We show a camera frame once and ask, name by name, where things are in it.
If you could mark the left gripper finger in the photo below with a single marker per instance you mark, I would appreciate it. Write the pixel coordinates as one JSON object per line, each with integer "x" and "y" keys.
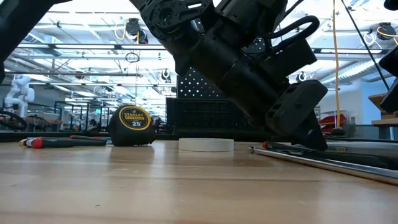
{"x": 311, "y": 140}

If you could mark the grey utility knife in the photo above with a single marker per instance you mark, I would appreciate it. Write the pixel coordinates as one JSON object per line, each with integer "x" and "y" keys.
{"x": 367, "y": 148}

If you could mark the yellow black tape measure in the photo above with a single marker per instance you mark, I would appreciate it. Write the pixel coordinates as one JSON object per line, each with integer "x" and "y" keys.
{"x": 132, "y": 130}

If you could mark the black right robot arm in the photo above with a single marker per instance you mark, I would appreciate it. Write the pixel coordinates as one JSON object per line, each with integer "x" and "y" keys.
{"x": 392, "y": 3}

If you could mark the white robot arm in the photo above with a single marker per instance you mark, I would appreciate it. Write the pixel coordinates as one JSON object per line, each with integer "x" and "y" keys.
{"x": 21, "y": 93}

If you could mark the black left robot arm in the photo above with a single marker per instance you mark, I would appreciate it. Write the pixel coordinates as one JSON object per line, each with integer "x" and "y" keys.
{"x": 174, "y": 18}

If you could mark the red storage bins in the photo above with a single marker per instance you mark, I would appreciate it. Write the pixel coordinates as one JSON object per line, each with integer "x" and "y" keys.
{"x": 332, "y": 119}

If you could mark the brown cardboard box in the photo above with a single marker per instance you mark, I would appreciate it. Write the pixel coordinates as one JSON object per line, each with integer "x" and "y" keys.
{"x": 377, "y": 102}

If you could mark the white tape roll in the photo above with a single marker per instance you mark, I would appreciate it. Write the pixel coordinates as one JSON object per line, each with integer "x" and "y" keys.
{"x": 205, "y": 145}

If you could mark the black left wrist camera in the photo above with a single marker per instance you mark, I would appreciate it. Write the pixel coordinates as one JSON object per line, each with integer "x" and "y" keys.
{"x": 289, "y": 62}

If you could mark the black aluminium table frame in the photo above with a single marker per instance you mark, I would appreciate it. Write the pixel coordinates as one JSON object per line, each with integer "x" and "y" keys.
{"x": 12, "y": 136}

